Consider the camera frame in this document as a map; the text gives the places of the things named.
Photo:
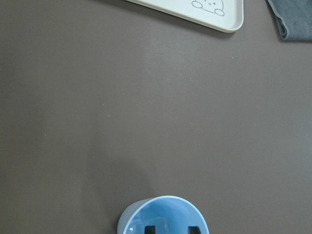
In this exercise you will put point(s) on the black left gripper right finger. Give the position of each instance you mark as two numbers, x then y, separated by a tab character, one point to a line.
193	230

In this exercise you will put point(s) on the cream rabbit tray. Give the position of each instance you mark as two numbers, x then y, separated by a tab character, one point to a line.
223	15

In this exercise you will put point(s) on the grey folded cloth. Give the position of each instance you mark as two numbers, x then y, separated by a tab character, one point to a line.
293	19

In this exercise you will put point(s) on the light blue cup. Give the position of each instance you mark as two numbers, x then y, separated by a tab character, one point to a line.
169	214

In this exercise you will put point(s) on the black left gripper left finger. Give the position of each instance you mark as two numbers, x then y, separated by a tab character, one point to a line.
150	230

